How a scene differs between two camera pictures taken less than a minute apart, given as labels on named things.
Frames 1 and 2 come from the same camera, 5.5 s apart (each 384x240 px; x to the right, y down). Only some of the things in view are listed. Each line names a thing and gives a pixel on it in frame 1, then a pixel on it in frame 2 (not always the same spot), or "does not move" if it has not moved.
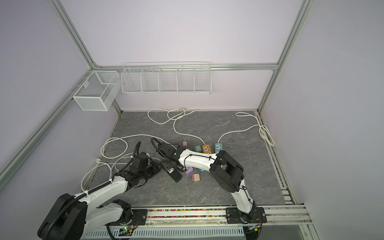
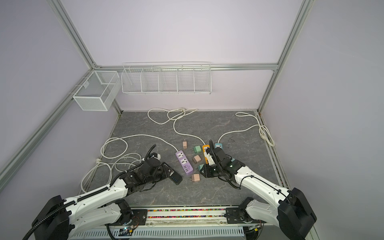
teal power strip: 218,147 does not move
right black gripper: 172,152 -> 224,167
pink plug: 195,177 does not move
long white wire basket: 164,78 does not move
